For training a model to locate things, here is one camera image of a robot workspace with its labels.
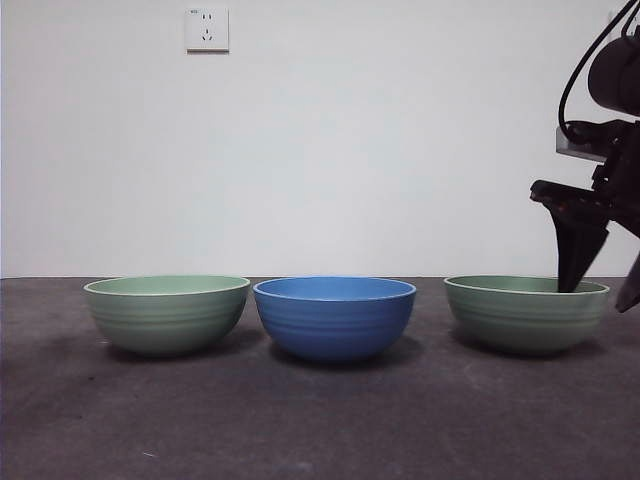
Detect white wall socket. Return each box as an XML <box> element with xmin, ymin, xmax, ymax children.
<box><xmin>186</xmin><ymin>6</ymin><xmax>231</xmax><ymax>54</ymax></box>

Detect pale grey camera box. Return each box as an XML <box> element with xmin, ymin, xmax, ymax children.
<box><xmin>554</xmin><ymin>125</ymin><xmax>609</xmax><ymax>161</ymax></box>

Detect black cable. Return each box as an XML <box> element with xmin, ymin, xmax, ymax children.
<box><xmin>558</xmin><ymin>0</ymin><xmax>640</xmax><ymax>146</ymax></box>

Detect blue ribbed bowl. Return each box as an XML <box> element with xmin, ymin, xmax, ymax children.
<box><xmin>253</xmin><ymin>277</ymin><xmax>418</xmax><ymax>364</ymax></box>

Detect pale green ribbed bowl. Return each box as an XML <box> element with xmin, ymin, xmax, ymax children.
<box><xmin>82</xmin><ymin>274</ymin><xmax>251</xmax><ymax>358</ymax></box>
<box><xmin>443</xmin><ymin>274</ymin><xmax>612</xmax><ymax>357</ymax></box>

